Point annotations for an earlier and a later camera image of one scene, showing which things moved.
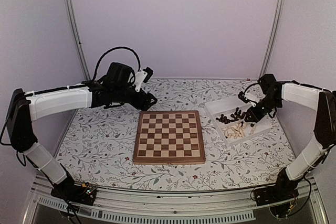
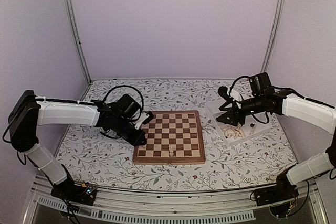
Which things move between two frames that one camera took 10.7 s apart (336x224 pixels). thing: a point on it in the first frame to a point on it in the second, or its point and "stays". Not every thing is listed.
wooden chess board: [169, 137] stays
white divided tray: [228, 116] stays
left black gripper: [145, 105] to [135, 140]
